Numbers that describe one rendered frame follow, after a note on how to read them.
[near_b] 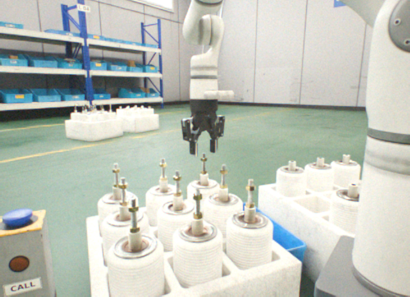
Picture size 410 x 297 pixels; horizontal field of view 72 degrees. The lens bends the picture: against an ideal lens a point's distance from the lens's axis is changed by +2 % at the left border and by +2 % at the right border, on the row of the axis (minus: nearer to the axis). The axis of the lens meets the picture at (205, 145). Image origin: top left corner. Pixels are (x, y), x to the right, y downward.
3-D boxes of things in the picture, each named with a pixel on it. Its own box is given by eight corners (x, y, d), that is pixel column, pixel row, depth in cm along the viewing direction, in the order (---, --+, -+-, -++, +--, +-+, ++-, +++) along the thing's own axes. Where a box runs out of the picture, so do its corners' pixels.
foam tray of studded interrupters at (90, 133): (123, 135, 299) (122, 118, 295) (92, 141, 266) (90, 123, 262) (98, 132, 318) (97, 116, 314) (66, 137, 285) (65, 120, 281)
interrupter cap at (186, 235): (192, 249, 49) (192, 245, 49) (170, 231, 55) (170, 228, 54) (225, 235, 53) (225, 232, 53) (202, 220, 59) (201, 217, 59)
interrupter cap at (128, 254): (141, 232, 54) (141, 228, 54) (166, 247, 49) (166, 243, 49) (104, 248, 49) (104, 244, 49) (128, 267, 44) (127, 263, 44)
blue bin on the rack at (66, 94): (50, 100, 503) (49, 88, 498) (71, 99, 533) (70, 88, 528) (65, 101, 474) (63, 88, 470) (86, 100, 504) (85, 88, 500)
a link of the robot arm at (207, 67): (220, 79, 78) (189, 79, 76) (221, 19, 74) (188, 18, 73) (226, 78, 71) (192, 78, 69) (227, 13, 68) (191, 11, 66)
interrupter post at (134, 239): (137, 242, 51) (136, 225, 50) (145, 247, 49) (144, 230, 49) (125, 248, 49) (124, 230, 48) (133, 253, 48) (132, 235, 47)
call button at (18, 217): (31, 228, 44) (30, 216, 43) (0, 233, 42) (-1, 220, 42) (35, 217, 47) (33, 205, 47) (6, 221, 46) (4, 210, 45)
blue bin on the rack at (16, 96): (-7, 102, 434) (-9, 89, 429) (20, 102, 464) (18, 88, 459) (6, 104, 405) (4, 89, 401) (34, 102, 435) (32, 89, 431)
